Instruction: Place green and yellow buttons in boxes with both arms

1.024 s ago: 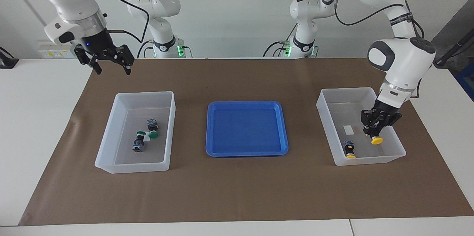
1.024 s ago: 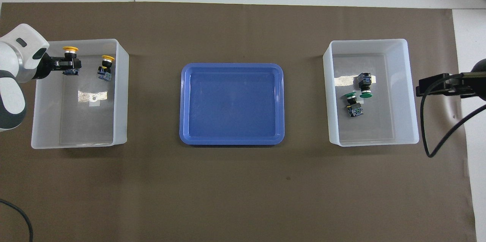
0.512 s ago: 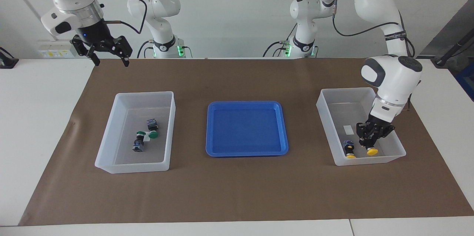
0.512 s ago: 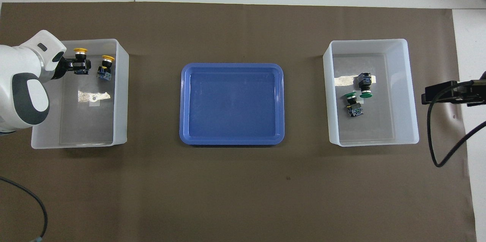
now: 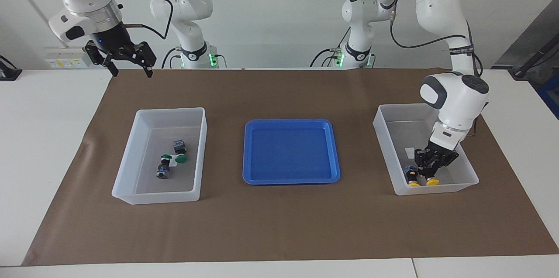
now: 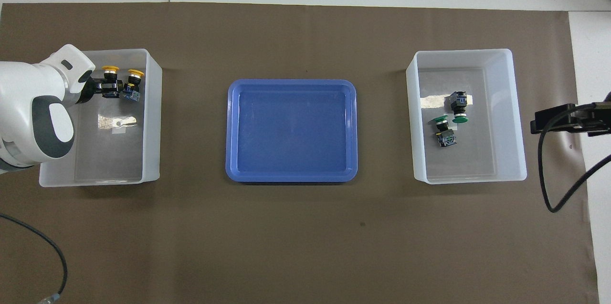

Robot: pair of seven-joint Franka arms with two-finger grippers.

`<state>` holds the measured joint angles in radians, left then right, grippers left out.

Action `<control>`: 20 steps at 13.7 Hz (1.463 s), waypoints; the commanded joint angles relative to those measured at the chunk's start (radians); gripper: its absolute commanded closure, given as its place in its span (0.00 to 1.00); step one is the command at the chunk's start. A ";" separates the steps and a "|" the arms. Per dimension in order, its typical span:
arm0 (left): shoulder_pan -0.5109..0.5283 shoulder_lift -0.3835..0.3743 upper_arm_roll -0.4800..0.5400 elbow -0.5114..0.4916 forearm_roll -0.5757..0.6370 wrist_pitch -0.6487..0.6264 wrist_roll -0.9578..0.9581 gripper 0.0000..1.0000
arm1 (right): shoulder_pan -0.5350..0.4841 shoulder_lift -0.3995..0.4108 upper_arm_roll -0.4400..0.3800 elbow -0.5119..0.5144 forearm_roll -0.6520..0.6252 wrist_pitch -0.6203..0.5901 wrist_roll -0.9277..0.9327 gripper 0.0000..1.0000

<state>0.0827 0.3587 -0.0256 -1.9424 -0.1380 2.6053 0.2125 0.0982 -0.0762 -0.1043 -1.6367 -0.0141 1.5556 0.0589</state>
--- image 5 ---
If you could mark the white wall socket box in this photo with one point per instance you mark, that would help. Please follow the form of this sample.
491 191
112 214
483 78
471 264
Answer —
65 56

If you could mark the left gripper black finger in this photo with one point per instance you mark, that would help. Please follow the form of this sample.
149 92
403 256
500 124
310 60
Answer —
436 168
422 159

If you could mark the green push button switch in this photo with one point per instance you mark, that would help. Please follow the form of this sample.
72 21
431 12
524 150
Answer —
179 145
163 173

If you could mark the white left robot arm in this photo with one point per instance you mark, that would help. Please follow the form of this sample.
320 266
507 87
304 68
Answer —
436 3

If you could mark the brown paper table mat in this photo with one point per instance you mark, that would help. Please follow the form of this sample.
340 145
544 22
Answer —
279 225

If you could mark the black desk clamp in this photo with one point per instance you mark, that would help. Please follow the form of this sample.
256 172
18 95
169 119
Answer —
8 73

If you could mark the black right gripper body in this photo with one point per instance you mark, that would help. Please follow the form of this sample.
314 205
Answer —
111 40

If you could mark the yellow push button switch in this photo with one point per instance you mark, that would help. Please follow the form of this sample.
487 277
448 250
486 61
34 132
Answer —
433 181
411 176

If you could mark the blue plastic tray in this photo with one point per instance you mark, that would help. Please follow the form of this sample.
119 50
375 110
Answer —
290 151

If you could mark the blue crate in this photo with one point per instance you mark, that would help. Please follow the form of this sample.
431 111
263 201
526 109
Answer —
551 94

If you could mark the black stand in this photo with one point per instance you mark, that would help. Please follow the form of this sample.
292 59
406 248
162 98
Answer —
522 70

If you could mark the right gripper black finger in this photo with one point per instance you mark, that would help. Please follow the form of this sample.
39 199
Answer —
146 56
98 54

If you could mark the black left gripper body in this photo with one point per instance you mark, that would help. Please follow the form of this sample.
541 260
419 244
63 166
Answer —
442 152

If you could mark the translucent white plastic box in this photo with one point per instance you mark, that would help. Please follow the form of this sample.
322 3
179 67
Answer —
393 138
153 190

